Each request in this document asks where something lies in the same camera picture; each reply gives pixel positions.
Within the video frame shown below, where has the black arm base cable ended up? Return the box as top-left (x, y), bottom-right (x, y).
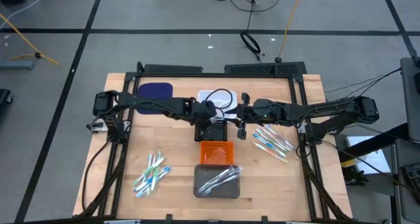
top-left (81, 140), bottom-right (112, 212)

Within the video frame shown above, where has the black perforated plastic basket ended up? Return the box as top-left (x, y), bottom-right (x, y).
top-left (194, 120), bottom-right (228, 143)

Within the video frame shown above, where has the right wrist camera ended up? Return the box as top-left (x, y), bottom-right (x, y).
top-left (253, 98), bottom-right (275, 118)

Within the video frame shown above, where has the black coiled cable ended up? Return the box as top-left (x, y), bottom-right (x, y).
top-left (240, 0), bottom-right (263, 62)

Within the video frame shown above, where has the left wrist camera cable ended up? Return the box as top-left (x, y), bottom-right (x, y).
top-left (203, 87), bottom-right (234, 110)

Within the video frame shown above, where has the yellow cable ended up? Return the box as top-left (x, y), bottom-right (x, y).
top-left (0, 13), bottom-right (61, 66)
top-left (278, 0), bottom-right (305, 59)

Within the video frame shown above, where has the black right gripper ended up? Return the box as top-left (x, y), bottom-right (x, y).
top-left (226, 93), bottom-right (280, 140)

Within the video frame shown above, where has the grey furniture panel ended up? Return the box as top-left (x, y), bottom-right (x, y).
top-left (392, 138), bottom-right (420, 224)

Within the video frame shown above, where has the white label strip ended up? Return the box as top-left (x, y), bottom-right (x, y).
top-left (104, 219), bottom-right (142, 224)

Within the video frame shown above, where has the black caster foot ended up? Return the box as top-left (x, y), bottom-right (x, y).
top-left (0, 88), bottom-right (14, 106)

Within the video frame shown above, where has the black slanted bar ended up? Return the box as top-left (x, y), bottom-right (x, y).
top-left (339, 122), bottom-right (411, 162)

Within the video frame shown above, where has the white perforated plastic basket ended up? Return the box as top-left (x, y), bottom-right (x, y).
top-left (197, 89), bottom-right (238, 120)

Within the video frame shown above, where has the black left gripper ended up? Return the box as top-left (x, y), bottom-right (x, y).
top-left (189, 99), bottom-right (228, 142)

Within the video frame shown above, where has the black keyboard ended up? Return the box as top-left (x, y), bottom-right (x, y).
top-left (400, 163), bottom-right (420, 194)

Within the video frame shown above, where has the orange perforated plastic basket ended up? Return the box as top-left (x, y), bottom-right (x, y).
top-left (199, 141), bottom-right (235, 166)

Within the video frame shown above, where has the grey floor bar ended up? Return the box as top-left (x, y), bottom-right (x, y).
top-left (0, 60), bottom-right (35, 71)

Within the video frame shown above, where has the grey chair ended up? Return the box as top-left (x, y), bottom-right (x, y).
top-left (399, 56), bottom-right (420, 143)

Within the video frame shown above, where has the purple packaged toothbrush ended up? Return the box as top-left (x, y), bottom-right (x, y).
top-left (196, 166), bottom-right (243, 194)
top-left (264, 124), bottom-right (295, 149)
top-left (200, 173), bottom-right (242, 198)

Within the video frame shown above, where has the thin black cable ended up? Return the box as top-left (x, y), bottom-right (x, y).
top-left (324, 68), bottom-right (403, 113)

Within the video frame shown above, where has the grey translucent plastic tray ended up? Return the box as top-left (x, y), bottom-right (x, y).
top-left (192, 164), bottom-right (242, 199)

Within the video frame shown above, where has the navy blue cloth mat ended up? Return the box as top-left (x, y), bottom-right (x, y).
top-left (136, 82), bottom-right (174, 115)

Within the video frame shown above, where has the white cable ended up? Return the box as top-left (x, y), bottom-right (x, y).
top-left (0, 0), bottom-right (55, 30)

